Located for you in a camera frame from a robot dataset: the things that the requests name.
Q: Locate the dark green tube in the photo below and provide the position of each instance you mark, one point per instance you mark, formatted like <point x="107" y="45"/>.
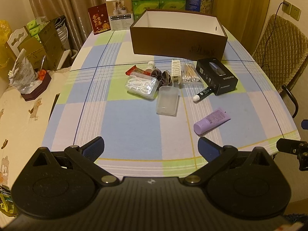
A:
<point x="204" y="92"/>

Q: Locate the brown cardboard box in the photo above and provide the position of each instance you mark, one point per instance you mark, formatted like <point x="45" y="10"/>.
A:
<point x="178" y="41"/>

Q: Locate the bagged green tissue packs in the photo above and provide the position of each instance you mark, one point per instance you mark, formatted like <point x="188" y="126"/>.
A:
<point x="35" y="27"/>

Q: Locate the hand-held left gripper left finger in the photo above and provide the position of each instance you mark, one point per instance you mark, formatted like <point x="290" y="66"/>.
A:
<point x="93" y="148"/>

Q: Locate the cream cartoon tablecloth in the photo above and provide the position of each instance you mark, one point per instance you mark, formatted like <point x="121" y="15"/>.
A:
<point x="21" y="130"/>

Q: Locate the cotton swabs bag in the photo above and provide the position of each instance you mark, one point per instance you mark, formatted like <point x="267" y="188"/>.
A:
<point x="190" y="73"/>

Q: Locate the stack of white bowls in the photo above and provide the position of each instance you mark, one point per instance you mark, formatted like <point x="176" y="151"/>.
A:
<point x="62" y="32"/>

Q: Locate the clear plastic bag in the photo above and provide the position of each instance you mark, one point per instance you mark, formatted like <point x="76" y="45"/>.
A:
<point x="21" y="73"/>

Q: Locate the white chair back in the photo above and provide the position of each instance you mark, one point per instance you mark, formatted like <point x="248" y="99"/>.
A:
<point x="18" y="39"/>

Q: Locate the dark scrunchie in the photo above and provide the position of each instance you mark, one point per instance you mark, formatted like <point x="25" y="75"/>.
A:
<point x="161" y="75"/>

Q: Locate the yellow plastic bag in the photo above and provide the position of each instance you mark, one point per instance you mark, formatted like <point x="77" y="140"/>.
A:
<point x="4" y="41"/>

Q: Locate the checkered cloth desktop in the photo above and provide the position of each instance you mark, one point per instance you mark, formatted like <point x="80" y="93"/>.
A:
<point x="125" y="125"/>

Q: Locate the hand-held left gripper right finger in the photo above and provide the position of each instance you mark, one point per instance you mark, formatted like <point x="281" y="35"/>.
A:
<point x="207" y="149"/>

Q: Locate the quilted chair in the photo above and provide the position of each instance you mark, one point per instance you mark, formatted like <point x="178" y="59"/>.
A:
<point x="281" y="50"/>

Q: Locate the wall socket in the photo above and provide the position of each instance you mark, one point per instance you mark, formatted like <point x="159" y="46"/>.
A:
<point x="291" y="10"/>

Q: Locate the small white bottle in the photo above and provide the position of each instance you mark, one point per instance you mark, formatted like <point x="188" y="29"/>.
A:
<point x="150" y="66"/>

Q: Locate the olive cardboard box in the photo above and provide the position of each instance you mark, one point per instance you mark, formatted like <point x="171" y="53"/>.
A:
<point x="47" y="45"/>

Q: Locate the white hair clip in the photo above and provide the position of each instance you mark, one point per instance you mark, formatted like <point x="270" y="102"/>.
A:
<point x="176" y="71"/>

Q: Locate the clear plastic cup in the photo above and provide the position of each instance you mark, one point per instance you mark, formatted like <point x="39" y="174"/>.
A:
<point x="167" y="101"/>

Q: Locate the red printed card box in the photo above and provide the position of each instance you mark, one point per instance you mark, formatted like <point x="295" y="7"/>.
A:
<point x="99" y="19"/>

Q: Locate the dark red wooden tray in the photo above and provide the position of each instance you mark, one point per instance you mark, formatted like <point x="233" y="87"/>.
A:
<point x="36" y="90"/>

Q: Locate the red snack packet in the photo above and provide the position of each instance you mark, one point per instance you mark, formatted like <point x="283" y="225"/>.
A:
<point x="134" y="70"/>

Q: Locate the purple tube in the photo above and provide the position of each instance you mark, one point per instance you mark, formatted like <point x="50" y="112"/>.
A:
<point x="211" y="121"/>

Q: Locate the black product box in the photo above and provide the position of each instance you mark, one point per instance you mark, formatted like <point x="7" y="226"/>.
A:
<point x="217" y="77"/>

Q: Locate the clear floss picks box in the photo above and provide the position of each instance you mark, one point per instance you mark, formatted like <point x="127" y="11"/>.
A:
<point x="143" y="85"/>

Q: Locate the beige curtain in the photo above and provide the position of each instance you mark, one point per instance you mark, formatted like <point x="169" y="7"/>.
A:
<point x="72" y="2"/>

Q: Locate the brown wooden panel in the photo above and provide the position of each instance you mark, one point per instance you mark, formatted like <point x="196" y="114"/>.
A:
<point x="240" y="2"/>

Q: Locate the white product box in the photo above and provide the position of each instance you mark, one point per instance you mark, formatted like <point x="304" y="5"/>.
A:
<point x="119" y="12"/>

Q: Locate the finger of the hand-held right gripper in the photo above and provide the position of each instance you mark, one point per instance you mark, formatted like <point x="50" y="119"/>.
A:
<point x="287" y="145"/>

